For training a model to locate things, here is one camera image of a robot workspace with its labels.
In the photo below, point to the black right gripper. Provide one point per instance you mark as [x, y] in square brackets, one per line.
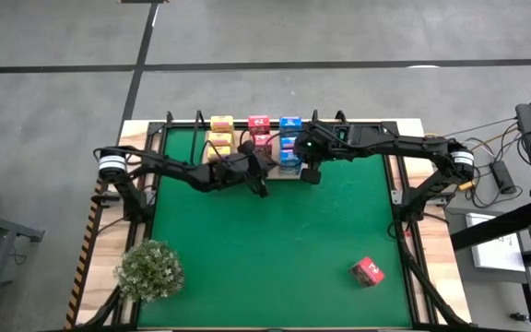
[316, 143]

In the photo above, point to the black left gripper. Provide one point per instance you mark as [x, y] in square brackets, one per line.
[247, 168]

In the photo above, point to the red Froot Loops cereal box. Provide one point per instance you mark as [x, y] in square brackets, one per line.
[259, 123]
[368, 271]
[262, 139]

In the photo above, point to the blue Rice Krispies cereal box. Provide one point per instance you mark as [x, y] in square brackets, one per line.
[288, 159]
[287, 142]
[290, 123]

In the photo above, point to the yellow Pops cereal box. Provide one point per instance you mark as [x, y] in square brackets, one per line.
[222, 123]
[220, 139]
[218, 152]

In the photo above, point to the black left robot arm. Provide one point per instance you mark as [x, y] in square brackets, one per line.
[173, 168]

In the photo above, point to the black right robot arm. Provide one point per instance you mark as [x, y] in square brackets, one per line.
[385, 140]

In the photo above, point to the wooden shelf board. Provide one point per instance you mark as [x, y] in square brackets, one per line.
[274, 174]

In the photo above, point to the yellow plug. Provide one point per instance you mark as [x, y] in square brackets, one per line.
[466, 185]

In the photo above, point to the artificial green white plant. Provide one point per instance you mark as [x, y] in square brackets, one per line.
[150, 272]

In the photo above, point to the black power adapter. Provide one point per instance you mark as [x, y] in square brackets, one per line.
[502, 176]

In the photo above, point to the black diagonal beam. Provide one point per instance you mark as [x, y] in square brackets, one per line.
[496, 226]

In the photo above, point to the white board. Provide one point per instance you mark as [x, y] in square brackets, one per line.
[496, 249]

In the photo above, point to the yellow black hazard tape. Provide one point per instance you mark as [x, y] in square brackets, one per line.
[81, 272]

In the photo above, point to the small black floor object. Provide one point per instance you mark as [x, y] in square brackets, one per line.
[519, 317]

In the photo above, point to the black shelf side frame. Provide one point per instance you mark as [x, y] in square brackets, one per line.
[315, 115]
[194, 143]

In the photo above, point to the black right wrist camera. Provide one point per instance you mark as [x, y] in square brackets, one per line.
[310, 176]

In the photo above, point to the black aluminium table frame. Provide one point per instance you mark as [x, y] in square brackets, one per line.
[182, 125]

